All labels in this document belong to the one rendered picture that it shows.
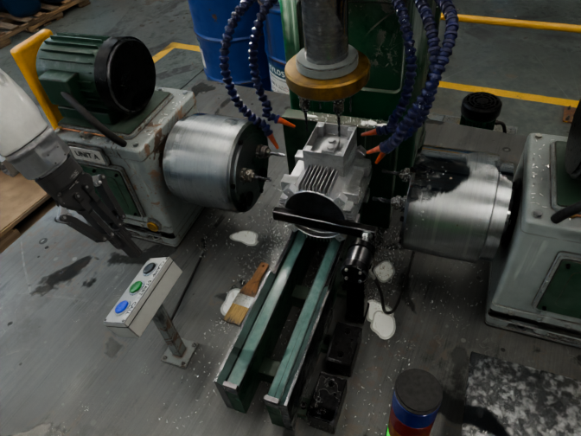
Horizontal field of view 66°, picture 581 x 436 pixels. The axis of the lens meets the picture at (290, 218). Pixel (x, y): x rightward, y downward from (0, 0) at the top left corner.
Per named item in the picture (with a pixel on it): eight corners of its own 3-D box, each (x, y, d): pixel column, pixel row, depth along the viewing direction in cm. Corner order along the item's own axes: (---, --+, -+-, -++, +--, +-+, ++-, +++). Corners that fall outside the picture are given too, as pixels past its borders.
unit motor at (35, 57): (107, 144, 151) (47, 16, 121) (193, 158, 141) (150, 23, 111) (55, 195, 135) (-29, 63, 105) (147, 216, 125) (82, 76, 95)
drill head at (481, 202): (385, 193, 126) (391, 118, 108) (546, 221, 114) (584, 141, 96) (362, 261, 111) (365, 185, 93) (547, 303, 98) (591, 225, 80)
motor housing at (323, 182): (307, 184, 131) (302, 130, 118) (372, 196, 125) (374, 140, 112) (282, 234, 119) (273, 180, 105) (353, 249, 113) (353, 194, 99)
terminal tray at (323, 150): (318, 144, 119) (316, 121, 114) (357, 150, 116) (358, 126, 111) (303, 173, 112) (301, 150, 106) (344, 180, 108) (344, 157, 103)
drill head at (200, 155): (181, 157, 147) (158, 88, 129) (285, 176, 136) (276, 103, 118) (138, 210, 131) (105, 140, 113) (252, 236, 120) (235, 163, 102)
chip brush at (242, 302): (258, 261, 129) (257, 259, 128) (273, 266, 127) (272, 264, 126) (222, 321, 116) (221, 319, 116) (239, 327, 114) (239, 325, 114)
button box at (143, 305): (162, 272, 103) (148, 256, 100) (183, 271, 99) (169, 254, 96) (118, 336, 92) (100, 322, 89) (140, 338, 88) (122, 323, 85)
